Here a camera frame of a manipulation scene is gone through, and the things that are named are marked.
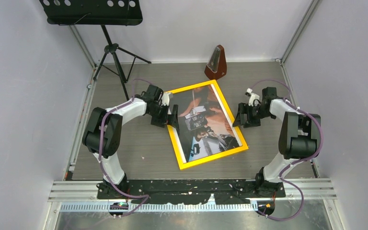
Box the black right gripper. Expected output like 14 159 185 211
232 103 273 128

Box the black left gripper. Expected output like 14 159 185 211
149 103 179 129

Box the yellow wooden picture frame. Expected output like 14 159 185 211
164 79 249 171

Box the printed photo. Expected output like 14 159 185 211
171 84 243 163

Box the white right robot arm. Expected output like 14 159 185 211
232 87 322 197

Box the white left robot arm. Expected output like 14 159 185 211
82 84 179 198

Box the brown metronome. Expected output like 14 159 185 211
204 45 227 80

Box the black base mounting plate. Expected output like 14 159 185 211
96 179 286 205

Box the black music stand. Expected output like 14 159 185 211
40 0 151 99

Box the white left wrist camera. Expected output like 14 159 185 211
161 92 173 106

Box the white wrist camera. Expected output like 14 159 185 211
161 92 173 106
245 88 261 107

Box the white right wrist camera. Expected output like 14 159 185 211
245 88 261 107

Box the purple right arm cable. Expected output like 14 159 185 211
250 79 324 222

